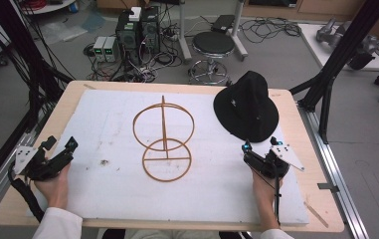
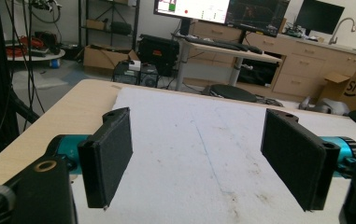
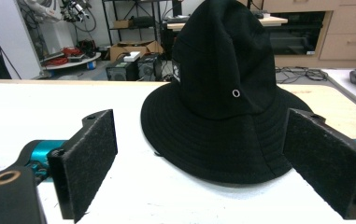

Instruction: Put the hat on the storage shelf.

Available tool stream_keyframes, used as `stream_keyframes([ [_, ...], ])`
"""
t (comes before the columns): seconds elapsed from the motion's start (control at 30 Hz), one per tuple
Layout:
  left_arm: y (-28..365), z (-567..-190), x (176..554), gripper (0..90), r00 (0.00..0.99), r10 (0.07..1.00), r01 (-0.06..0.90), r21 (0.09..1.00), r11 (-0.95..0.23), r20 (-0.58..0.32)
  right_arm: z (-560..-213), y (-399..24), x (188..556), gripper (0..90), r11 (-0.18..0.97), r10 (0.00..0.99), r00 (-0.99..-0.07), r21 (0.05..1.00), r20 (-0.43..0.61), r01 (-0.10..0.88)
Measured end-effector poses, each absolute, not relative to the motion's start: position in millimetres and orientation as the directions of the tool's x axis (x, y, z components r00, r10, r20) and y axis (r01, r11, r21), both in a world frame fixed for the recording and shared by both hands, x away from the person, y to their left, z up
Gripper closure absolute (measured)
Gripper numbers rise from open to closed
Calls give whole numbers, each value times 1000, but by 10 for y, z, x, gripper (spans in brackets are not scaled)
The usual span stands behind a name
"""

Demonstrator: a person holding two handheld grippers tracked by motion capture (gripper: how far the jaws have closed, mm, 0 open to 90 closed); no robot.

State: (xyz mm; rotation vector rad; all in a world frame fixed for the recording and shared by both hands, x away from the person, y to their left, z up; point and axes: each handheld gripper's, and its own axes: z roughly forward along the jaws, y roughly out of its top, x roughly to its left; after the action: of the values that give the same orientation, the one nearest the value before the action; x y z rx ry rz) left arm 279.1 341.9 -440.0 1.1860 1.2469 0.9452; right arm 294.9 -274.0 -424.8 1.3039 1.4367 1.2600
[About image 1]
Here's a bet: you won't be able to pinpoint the grey metal bracket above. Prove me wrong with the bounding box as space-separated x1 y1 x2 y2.
316 181 341 194

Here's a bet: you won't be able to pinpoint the flat black box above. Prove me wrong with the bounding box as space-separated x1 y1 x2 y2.
210 14 237 35

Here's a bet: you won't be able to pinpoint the white foam mat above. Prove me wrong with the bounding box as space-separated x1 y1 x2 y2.
26 89 310 227

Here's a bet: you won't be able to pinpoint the black computer tower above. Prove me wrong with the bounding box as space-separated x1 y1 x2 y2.
114 11 142 66
139 5 162 55

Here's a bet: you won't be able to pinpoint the small white box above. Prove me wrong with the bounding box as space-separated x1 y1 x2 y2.
128 6 142 23

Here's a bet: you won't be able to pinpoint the black floor cable tangle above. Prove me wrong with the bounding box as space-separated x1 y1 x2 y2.
239 15 302 45

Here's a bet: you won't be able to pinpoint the brown wire hat stand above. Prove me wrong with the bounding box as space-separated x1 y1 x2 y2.
131 95 196 183

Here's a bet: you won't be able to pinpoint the black metal frame stand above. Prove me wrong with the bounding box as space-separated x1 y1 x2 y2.
288 0 379 145
0 0 76 134

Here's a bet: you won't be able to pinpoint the mixed floor cable tangle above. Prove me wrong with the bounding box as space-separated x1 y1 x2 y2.
83 42 185 84

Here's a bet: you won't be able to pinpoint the thick black sleeved cable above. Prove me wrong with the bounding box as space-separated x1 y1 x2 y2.
7 163 46 223

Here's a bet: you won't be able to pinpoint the light wooden table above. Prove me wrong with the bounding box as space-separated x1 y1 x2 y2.
0 80 346 234

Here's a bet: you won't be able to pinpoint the black brimmed hat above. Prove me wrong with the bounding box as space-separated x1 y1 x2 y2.
212 70 281 144

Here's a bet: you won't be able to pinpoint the white metal stand legs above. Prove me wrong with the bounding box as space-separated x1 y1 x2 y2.
176 0 250 63

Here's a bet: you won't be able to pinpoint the person's right hand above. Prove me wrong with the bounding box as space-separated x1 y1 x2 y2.
252 171 284 206

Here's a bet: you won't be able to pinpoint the grey bench power supply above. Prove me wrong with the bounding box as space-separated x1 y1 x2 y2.
93 36 108 63
103 36 120 64

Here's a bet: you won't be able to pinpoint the round white table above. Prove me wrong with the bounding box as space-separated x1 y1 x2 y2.
20 0 78 16

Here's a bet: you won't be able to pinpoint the white floor platform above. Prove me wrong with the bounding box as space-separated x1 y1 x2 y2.
297 22 379 73

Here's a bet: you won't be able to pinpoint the thin wooden strip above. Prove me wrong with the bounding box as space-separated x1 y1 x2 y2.
303 201 330 229

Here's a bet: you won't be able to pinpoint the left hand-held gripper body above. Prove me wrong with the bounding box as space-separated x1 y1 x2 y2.
13 144 76 182

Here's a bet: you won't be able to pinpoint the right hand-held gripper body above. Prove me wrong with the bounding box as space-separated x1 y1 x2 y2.
243 142 306 180

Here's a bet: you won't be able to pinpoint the person's left hand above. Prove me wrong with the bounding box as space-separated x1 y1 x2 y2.
33 162 73 211

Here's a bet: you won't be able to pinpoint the black round stool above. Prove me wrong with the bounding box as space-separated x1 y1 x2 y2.
187 31 237 86

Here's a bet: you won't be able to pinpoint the thin black cable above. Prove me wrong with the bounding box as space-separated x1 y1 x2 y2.
274 165 283 226

